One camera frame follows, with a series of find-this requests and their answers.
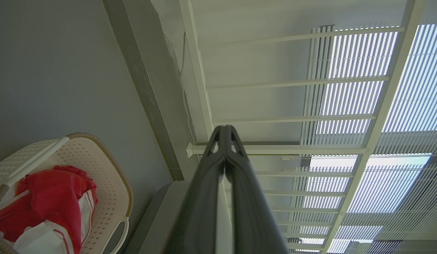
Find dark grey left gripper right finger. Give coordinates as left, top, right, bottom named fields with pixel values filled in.
left=225, top=125, right=289, bottom=254

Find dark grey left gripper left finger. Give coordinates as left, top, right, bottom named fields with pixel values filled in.
left=165, top=125, right=226, bottom=254

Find cream perforated plastic laundry basket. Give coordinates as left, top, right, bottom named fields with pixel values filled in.
left=0, top=132, right=134, bottom=254

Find raised concrete step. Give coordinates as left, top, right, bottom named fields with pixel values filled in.
left=102, top=0, right=201, bottom=181

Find red and white garment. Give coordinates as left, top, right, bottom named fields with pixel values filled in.
left=0, top=165, right=98, bottom=254

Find white window blinds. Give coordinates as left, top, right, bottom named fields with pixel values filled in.
left=288, top=23, right=437, bottom=254

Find thin grey cable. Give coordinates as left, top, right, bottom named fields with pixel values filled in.
left=180, top=31, right=198, bottom=145

